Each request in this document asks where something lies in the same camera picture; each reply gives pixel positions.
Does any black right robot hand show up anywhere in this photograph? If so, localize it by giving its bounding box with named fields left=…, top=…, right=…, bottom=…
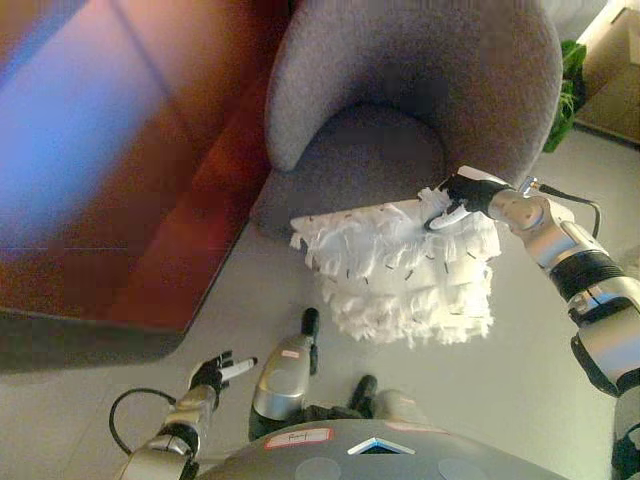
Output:
left=423, top=166, right=512, bottom=232

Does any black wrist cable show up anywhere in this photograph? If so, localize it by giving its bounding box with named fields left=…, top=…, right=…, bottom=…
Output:
left=519, top=177, right=601, bottom=240
left=108, top=388, right=179, bottom=457

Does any beige wooden nightstand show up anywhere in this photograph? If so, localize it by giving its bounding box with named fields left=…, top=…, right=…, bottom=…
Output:
left=573, top=7, right=640, bottom=147

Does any grey fabric armchair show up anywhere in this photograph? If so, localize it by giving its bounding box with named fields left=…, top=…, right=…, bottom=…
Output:
left=249, top=0, right=564, bottom=242

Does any white shaggy pillow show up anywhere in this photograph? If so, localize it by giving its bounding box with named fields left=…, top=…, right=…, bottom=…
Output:
left=289, top=187, right=504, bottom=349

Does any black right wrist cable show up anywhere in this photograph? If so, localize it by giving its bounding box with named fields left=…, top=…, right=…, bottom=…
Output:
left=519, top=177, right=601, bottom=240

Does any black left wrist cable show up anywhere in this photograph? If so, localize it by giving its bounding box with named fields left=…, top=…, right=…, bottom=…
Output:
left=108, top=388, right=179, bottom=457

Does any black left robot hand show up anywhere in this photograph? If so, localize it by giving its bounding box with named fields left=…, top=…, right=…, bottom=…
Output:
left=189, top=351, right=259, bottom=396

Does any grey robot torso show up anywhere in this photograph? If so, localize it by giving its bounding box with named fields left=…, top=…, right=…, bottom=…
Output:
left=194, top=419, right=569, bottom=480

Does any green leafy plant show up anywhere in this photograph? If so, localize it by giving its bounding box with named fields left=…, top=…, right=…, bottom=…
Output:
left=542, top=39, right=588, bottom=154

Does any reddish brown wooden cabinet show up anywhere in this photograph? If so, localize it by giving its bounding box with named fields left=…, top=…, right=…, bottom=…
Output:
left=0, top=0, right=292, bottom=372

